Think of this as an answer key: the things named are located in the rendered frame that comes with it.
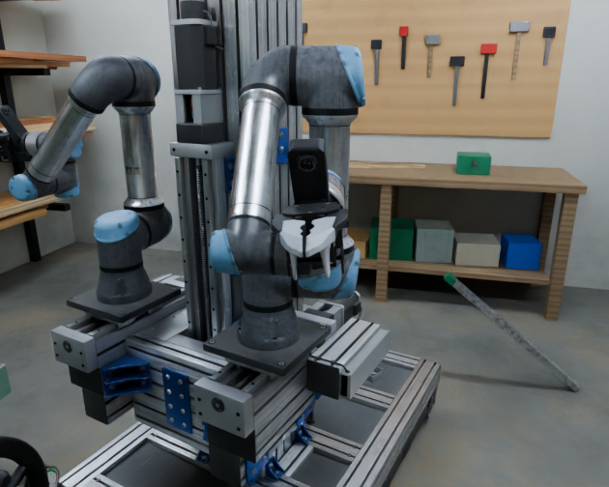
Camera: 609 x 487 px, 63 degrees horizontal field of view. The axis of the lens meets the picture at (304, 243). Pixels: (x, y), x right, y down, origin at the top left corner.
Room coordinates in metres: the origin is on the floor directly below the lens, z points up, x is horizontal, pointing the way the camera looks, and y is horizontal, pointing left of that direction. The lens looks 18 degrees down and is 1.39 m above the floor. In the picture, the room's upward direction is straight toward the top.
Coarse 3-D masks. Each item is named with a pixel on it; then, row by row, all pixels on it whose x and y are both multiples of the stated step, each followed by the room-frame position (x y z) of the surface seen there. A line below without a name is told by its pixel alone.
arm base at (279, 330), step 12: (252, 312) 1.02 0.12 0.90; (264, 312) 1.01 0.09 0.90; (276, 312) 1.01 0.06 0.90; (288, 312) 1.03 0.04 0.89; (240, 324) 1.06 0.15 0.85; (252, 324) 1.01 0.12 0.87; (264, 324) 1.00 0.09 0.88; (276, 324) 1.01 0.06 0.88; (288, 324) 1.02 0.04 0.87; (240, 336) 1.02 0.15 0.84; (252, 336) 1.00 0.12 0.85; (264, 336) 0.99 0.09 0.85; (276, 336) 1.01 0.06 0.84; (288, 336) 1.01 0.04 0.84; (300, 336) 1.06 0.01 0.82; (252, 348) 1.00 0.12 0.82; (264, 348) 0.99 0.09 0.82; (276, 348) 0.99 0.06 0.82
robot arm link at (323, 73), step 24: (312, 48) 1.03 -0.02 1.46; (336, 48) 1.02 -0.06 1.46; (312, 72) 1.00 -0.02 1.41; (336, 72) 0.99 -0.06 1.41; (360, 72) 0.99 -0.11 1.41; (312, 96) 1.01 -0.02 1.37; (336, 96) 1.00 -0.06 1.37; (360, 96) 1.00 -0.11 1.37; (312, 120) 1.02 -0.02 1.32; (336, 120) 1.00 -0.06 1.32; (336, 144) 1.01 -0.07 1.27; (336, 168) 1.01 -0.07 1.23; (336, 288) 1.00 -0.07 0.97
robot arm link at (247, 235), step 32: (256, 64) 1.02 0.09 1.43; (288, 64) 1.01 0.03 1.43; (256, 96) 0.98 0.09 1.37; (288, 96) 1.02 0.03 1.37; (256, 128) 0.93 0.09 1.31; (256, 160) 0.88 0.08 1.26; (256, 192) 0.84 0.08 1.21; (256, 224) 0.80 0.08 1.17; (224, 256) 0.76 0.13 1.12; (256, 256) 0.76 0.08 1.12
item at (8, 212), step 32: (0, 0) 3.83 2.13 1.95; (32, 0) 4.18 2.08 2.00; (0, 32) 3.87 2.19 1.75; (0, 64) 3.38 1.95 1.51; (32, 64) 3.75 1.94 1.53; (64, 64) 4.07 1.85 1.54; (0, 128) 3.24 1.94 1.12; (32, 128) 3.50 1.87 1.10; (96, 128) 4.00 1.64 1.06; (0, 192) 3.58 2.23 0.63; (0, 224) 3.07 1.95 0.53; (32, 224) 3.86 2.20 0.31; (32, 256) 3.84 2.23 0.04
